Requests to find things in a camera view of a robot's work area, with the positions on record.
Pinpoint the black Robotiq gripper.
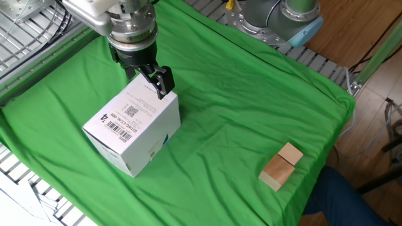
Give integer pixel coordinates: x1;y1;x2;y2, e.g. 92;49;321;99
108;40;176;100

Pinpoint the white cardboard box with barcode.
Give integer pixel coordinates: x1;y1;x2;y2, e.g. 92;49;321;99
82;73;182;178

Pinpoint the green cloth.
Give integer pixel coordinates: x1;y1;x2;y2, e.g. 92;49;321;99
0;0;356;226

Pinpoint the perforated aluminium plate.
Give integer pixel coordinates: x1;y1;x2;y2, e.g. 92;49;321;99
0;0;56;24

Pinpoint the tan wooden block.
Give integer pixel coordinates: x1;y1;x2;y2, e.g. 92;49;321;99
258;153;296;192

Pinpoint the pale wooden block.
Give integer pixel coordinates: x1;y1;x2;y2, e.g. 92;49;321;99
278;142;304;166

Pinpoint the white paper pile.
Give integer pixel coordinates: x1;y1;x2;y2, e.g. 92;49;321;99
0;171;68;226

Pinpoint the person's leg in blue jeans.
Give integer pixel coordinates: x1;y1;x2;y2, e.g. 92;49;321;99
303;166;390;226

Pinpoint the white cable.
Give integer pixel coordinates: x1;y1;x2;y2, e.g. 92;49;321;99
334;67;357;158

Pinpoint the black floor cable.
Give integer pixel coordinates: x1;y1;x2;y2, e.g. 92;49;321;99
347;12;402;75

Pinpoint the green aluminium post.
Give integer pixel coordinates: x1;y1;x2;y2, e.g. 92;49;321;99
356;28;402;87

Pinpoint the black chair frame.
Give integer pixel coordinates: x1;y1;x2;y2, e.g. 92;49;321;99
356;97;402;195

